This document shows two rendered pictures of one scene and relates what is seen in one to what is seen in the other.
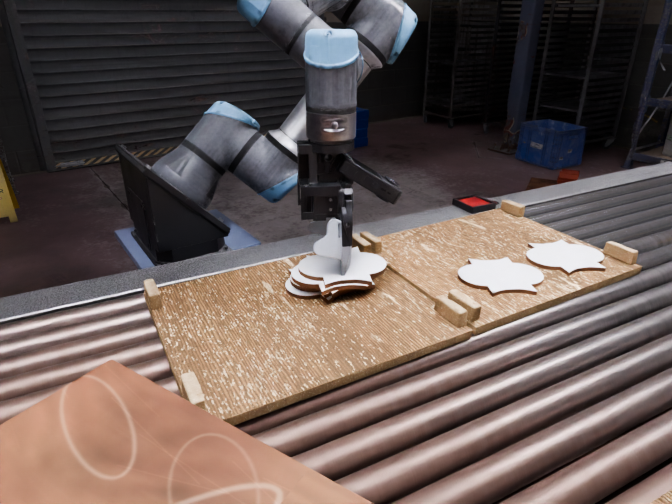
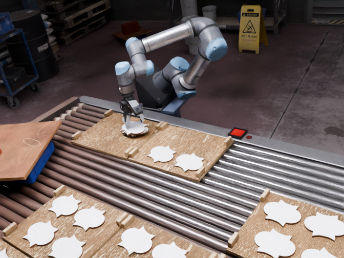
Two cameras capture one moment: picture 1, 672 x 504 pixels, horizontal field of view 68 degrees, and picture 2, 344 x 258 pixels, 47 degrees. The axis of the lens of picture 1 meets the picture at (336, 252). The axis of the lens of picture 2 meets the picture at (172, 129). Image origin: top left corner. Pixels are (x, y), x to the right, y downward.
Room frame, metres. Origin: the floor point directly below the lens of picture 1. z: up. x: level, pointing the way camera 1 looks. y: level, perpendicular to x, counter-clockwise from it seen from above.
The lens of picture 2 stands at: (0.22, -1.83, 2.05)
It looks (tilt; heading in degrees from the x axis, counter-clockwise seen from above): 31 degrees down; 68
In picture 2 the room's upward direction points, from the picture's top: 9 degrees counter-clockwise
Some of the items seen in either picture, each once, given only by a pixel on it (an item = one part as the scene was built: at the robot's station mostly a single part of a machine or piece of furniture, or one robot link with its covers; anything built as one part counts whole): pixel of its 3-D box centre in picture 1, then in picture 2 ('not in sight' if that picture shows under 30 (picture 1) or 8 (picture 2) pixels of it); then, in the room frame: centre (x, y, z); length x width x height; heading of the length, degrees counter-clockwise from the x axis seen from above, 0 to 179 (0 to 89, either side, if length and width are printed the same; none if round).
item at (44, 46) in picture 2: not in sight; (29, 46); (0.66, 3.99, 0.44); 0.59 x 0.59 x 0.88
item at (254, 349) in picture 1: (297, 313); (119, 133); (0.67, 0.06, 0.93); 0.41 x 0.35 x 0.02; 118
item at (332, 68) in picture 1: (331, 70); (124, 73); (0.76, 0.01, 1.28); 0.09 x 0.08 x 0.11; 173
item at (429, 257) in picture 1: (491, 256); (180, 150); (0.87, -0.30, 0.93); 0.41 x 0.35 x 0.02; 119
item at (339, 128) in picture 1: (331, 126); (126, 88); (0.75, 0.01, 1.20); 0.08 x 0.08 x 0.05
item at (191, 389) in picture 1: (193, 395); (76, 135); (0.46, 0.17, 0.95); 0.06 x 0.02 x 0.03; 28
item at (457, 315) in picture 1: (450, 310); (129, 151); (0.64, -0.17, 0.95); 0.06 x 0.02 x 0.03; 28
